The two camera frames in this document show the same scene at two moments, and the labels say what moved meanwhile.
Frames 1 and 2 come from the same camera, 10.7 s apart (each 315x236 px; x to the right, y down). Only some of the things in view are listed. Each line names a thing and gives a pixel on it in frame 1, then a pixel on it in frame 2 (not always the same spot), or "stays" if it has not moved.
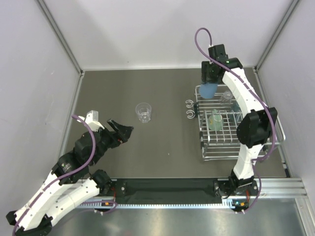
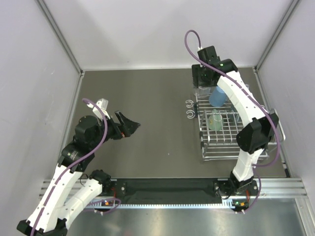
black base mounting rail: [168, 191] stays
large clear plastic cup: [143, 110] -> [203, 92]
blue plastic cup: [207, 90] -> [217, 97]
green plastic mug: [215, 121] stays
